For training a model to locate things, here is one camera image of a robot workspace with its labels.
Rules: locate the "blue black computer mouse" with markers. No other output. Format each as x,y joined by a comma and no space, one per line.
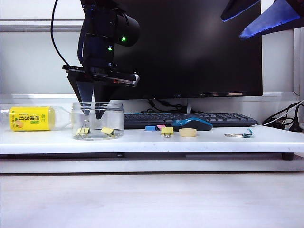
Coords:
192,124

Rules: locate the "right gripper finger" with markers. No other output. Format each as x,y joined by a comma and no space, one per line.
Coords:
237,9
273,19

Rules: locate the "black riser foot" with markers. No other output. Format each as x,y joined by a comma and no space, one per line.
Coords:
287,157

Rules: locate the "cream round tape roll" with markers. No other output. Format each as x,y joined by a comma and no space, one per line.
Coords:
187,133

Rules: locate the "plastic bottle yellow label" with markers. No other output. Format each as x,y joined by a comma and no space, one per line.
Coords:
31,118

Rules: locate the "blue binder clip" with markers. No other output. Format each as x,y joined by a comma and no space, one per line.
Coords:
150,128

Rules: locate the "teal binder clip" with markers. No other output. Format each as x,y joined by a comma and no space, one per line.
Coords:
248,135

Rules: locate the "silver monitor stand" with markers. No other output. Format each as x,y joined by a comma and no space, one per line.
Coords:
189,107

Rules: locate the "black computer monitor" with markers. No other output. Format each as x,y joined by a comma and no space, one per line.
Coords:
190,59

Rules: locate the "yellow binder clip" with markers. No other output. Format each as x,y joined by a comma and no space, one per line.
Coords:
167,131
82,132
107,131

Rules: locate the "black computer keyboard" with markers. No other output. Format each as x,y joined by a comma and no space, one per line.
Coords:
225,120

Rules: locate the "black power plug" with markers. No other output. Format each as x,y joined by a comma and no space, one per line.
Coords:
296,126

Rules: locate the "pink binder clip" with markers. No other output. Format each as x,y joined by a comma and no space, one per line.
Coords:
161,126

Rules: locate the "white desk riser board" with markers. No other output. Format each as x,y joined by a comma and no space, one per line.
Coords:
71,145

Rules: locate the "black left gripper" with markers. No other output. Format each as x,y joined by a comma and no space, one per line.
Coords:
99,59

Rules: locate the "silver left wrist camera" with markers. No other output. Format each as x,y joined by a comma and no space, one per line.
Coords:
136,80

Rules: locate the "round transparent plastic jar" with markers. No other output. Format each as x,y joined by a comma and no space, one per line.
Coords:
114,116

